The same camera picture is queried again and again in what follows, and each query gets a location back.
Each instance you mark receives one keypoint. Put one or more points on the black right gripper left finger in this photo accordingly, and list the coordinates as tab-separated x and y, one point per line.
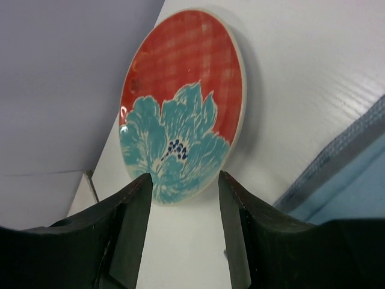
99	247

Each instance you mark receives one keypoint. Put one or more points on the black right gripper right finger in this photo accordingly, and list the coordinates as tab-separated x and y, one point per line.
267	248

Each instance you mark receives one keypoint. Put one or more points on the striped blue beige cloth placemat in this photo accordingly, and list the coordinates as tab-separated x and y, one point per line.
346	180

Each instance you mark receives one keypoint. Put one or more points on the red floral plate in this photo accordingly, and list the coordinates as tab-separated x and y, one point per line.
182	104

